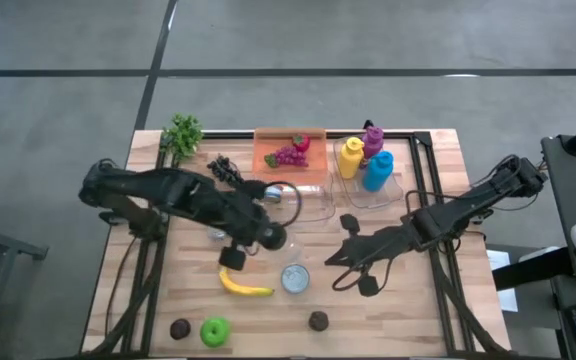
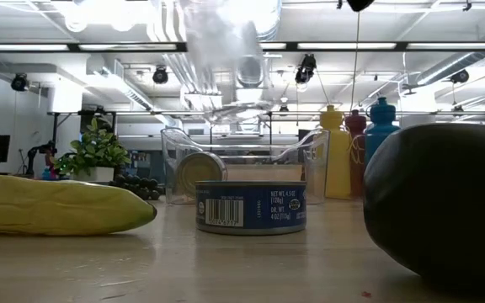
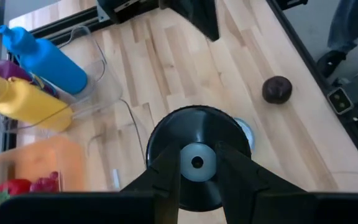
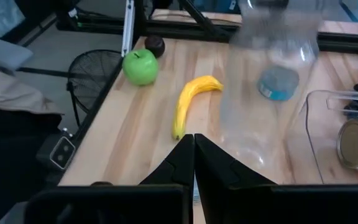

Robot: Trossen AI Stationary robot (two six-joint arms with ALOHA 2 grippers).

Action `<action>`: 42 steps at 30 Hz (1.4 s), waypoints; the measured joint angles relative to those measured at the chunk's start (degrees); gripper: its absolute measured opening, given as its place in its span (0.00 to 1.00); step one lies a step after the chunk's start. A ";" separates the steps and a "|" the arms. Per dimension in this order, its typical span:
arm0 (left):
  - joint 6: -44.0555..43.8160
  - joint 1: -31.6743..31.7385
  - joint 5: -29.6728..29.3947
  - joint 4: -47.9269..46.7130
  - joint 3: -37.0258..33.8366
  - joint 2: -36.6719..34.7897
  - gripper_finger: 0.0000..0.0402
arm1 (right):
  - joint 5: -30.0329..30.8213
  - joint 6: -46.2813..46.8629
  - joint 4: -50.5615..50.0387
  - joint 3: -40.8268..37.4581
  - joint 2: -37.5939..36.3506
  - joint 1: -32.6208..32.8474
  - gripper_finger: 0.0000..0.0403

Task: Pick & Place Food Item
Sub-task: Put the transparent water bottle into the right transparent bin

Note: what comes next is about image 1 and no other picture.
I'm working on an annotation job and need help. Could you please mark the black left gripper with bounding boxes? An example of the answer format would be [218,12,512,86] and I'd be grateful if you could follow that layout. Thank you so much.
[218,181,282,273]

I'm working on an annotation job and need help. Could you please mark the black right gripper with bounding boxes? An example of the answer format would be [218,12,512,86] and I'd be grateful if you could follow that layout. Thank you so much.
[324,212,420,298]

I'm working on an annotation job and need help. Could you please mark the dark brown toy avocado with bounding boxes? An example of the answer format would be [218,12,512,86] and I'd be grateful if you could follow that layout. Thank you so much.
[307,310,331,333]
[169,317,193,342]

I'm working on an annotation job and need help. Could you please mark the red toy grape bunch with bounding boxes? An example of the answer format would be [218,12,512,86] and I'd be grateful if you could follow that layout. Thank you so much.
[263,144,311,170]

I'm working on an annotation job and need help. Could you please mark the blue plastic sports bottle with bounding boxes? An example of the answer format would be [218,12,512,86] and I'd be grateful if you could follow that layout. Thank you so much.
[362,150,396,194]

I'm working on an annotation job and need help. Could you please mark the yellow plastic sports bottle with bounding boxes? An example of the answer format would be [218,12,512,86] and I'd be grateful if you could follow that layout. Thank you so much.
[338,136,366,181]

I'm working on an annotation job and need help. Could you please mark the red toy strawberry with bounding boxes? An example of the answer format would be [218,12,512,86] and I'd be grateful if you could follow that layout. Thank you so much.
[291,133,312,154]

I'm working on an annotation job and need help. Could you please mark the purple plastic sports bottle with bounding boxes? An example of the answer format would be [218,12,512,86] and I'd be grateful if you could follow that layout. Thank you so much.
[360,125,386,161]

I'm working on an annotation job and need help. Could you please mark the yellow toy banana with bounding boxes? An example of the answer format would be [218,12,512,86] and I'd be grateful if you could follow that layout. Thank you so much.
[218,265,276,298]

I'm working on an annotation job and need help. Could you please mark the clear plastic bin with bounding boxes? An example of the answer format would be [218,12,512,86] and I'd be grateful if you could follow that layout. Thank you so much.
[331,134,405,211]
[251,169,337,225]

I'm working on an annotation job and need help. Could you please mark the black toy grape bunch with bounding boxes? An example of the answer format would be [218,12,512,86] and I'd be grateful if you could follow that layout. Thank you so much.
[206,154,246,188]

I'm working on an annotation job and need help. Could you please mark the orange plastic bin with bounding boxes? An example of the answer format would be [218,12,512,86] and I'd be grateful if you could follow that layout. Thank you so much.
[252,127,331,188]

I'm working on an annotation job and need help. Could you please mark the green toy apple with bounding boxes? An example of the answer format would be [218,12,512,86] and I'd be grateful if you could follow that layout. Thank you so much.
[199,316,232,349]

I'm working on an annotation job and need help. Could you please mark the green plant white pot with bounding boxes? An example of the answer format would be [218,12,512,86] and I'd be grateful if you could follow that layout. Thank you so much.
[160,113,205,166]

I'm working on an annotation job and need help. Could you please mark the white paper sheet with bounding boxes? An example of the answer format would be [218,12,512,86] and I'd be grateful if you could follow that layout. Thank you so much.
[485,248,520,314]

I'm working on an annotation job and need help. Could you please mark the dark grey cart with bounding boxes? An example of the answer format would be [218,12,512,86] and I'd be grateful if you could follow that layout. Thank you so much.
[540,133,576,360]

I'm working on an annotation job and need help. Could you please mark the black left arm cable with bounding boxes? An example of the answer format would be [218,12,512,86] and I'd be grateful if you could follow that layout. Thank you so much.
[266,180,304,228]

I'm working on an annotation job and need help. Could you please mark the black aluminium table frame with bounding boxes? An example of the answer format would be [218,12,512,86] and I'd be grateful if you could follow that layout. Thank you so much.
[82,130,514,359]

